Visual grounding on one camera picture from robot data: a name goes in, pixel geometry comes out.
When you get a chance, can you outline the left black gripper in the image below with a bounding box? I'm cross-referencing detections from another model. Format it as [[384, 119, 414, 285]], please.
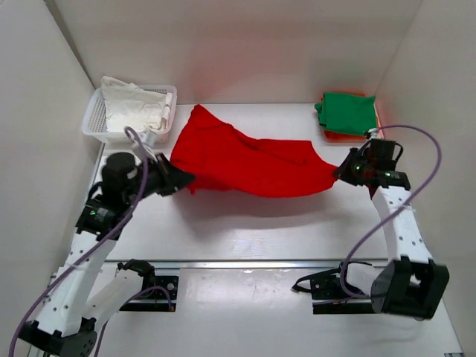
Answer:
[[129, 144, 199, 196]]

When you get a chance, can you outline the red t-shirt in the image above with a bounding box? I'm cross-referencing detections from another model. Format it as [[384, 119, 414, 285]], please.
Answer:
[[170, 105, 336, 198]]

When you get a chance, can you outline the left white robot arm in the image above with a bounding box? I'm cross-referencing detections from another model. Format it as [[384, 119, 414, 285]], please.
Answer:
[[17, 152, 195, 356]]

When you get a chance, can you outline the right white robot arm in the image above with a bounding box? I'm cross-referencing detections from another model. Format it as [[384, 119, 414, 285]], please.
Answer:
[[333, 138, 449, 321]]

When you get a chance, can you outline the folded orange t-shirt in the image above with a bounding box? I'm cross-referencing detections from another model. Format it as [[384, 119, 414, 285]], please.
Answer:
[[321, 89, 385, 144]]

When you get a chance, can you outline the folded green t-shirt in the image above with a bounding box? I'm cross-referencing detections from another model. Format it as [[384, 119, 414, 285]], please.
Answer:
[[314, 92, 378, 137]]

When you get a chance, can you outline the crumpled white t-shirt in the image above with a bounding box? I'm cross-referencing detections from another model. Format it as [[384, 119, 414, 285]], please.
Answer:
[[101, 76, 173, 133]]

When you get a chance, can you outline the white plastic basket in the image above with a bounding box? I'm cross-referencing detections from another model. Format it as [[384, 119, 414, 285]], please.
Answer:
[[82, 85, 177, 145]]

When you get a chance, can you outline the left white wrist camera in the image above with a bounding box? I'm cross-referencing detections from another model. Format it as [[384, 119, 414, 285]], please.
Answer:
[[132, 128, 157, 160]]

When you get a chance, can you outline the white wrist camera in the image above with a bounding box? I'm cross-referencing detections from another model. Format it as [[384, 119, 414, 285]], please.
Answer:
[[132, 128, 157, 160], [364, 127, 382, 140]]

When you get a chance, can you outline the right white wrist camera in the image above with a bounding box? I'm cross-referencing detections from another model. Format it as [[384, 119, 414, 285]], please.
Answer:
[[364, 127, 382, 140]]

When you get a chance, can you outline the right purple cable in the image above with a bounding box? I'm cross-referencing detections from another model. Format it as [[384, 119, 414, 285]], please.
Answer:
[[312, 124, 445, 306]]

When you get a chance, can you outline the purple cable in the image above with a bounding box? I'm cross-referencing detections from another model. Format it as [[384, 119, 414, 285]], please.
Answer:
[[312, 124, 445, 306], [9, 126, 149, 357]]

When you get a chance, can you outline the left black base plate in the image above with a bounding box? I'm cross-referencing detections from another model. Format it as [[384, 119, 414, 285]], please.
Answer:
[[120, 269, 179, 312]]

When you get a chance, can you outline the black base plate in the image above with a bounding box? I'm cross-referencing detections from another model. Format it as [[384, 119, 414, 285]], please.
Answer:
[[120, 269, 179, 312], [291, 268, 374, 315]]

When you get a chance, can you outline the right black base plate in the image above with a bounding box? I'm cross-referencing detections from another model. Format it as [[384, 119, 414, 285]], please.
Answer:
[[291, 268, 374, 315]]

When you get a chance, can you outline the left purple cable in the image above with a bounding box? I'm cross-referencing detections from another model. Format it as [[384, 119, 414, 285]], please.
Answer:
[[9, 126, 149, 357]]

